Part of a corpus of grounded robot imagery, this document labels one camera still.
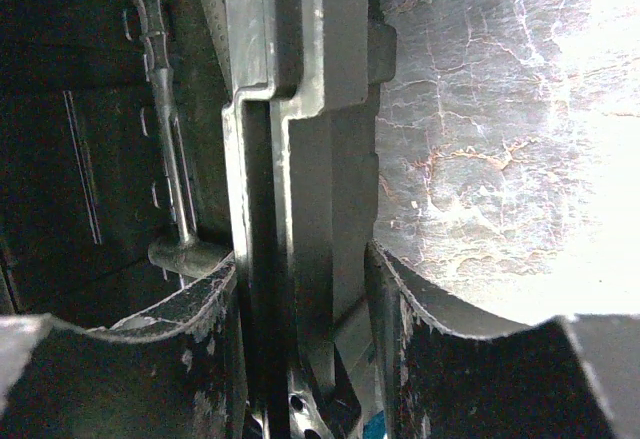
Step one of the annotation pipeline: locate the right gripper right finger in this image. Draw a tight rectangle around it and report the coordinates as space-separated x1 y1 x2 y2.
364 242 639 438

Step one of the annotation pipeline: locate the steel claw hammer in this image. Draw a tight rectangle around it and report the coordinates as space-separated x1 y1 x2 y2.
200 0 232 93

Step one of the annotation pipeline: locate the black plastic toolbox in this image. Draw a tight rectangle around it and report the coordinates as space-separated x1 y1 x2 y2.
1 0 396 438

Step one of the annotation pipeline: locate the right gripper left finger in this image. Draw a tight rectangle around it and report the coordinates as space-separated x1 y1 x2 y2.
1 257 245 438

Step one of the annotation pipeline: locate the black t-handle wrench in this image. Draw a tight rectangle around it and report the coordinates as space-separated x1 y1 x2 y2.
134 0 229 285

